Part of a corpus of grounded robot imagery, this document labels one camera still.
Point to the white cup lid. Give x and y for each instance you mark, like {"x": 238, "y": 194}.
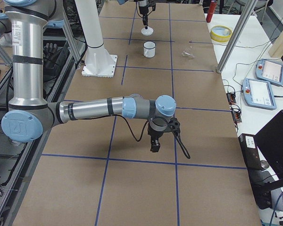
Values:
{"x": 147, "y": 31}

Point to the yellow tape roll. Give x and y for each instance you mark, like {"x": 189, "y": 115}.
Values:
{"x": 220, "y": 33}

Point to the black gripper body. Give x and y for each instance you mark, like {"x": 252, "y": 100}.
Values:
{"x": 154, "y": 134}
{"x": 142, "y": 9}

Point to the teach pendant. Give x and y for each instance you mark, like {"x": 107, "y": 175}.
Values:
{"x": 270, "y": 71}
{"x": 259, "y": 94}

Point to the red cylinder bottle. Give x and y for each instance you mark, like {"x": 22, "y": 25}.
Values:
{"x": 211, "y": 10}

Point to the far teach pendant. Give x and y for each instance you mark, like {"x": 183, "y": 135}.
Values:
{"x": 270, "y": 71}

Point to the white enamel cup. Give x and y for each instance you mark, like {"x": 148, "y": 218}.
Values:
{"x": 149, "y": 48}

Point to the near teach pendant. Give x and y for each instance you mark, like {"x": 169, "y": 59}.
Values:
{"x": 259, "y": 94}

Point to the black desktop box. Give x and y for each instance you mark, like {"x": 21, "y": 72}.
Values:
{"x": 249, "y": 151}

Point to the black monitor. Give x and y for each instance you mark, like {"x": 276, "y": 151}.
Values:
{"x": 270, "y": 142}

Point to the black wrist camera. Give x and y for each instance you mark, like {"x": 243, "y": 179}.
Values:
{"x": 152, "y": 3}
{"x": 175, "y": 126}

